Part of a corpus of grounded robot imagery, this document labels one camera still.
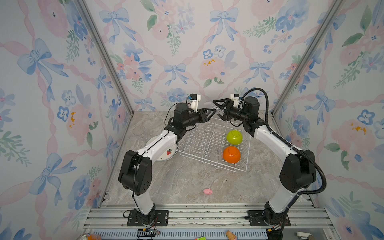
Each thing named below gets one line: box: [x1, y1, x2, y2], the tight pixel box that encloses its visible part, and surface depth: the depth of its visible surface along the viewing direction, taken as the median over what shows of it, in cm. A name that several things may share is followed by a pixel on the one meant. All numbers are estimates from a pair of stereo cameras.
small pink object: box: [203, 188, 213, 195], surface depth 83 cm
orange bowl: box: [223, 146, 241, 164], surface depth 93 cm
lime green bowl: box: [226, 129, 243, 145], surface depth 102 cm
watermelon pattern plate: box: [156, 145, 178, 161], surface depth 95 cm
